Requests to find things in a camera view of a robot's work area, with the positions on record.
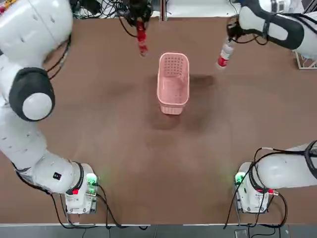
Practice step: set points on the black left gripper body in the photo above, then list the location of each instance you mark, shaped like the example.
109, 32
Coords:
140, 7

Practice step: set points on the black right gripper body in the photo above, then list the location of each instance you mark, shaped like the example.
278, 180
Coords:
234, 31

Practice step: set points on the clear water bottle red cap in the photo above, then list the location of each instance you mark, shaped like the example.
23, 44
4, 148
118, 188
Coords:
224, 55

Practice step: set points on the red cola bottle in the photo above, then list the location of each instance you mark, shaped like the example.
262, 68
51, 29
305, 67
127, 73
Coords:
142, 39

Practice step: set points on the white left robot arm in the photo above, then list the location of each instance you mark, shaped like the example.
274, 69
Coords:
37, 27

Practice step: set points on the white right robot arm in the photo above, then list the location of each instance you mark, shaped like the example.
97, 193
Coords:
275, 173

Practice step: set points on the pink plastic basket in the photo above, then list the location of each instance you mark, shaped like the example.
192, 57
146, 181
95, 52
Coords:
173, 109

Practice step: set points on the grey floor socket plate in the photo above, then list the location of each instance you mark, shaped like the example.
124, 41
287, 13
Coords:
241, 233

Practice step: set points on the silver metal post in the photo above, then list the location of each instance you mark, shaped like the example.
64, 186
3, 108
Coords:
163, 10

